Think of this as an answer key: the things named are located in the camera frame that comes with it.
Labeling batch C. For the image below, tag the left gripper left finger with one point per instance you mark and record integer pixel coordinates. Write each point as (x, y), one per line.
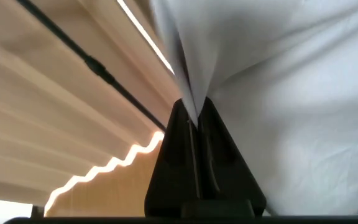
(172, 174)

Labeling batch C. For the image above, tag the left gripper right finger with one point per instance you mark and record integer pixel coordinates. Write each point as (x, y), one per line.
(228, 174)

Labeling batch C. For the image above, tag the beige curtain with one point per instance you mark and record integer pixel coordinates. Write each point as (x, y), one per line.
(42, 124)

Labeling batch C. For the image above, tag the black clothes rack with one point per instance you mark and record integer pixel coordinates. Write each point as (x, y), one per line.
(98, 68)

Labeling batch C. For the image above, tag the pale grey garment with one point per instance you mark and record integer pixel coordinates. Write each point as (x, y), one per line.
(291, 109)

